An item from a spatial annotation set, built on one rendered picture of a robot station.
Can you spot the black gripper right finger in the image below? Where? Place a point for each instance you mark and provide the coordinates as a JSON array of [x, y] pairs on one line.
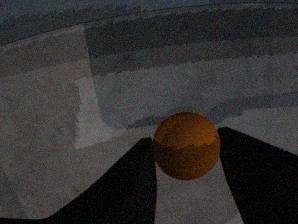
[[262, 178]]

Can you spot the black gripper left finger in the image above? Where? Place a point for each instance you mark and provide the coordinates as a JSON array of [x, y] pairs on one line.
[[125, 194]]

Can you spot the low clear walls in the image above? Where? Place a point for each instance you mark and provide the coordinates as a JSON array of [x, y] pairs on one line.
[[148, 13]]

